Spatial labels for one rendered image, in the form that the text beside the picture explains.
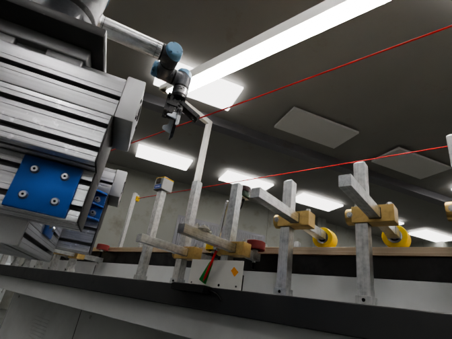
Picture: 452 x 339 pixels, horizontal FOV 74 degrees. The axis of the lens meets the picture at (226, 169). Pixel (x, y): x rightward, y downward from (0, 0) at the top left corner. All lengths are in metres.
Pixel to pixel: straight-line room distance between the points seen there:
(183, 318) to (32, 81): 1.00
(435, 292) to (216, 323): 0.69
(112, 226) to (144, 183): 1.32
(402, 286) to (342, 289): 0.19
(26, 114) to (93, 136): 0.10
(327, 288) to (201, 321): 0.47
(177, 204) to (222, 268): 7.00
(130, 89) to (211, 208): 7.84
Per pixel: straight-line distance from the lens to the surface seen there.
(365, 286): 0.94
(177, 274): 1.35
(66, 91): 0.58
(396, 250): 1.16
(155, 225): 1.59
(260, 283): 1.34
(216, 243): 1.08
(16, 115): 0.57
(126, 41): 1.42
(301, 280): 1.25
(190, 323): 1.28
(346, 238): 10.52
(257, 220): 8.82
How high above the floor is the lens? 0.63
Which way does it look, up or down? 25 degrees up
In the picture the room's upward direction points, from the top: 9 degrees clockwise
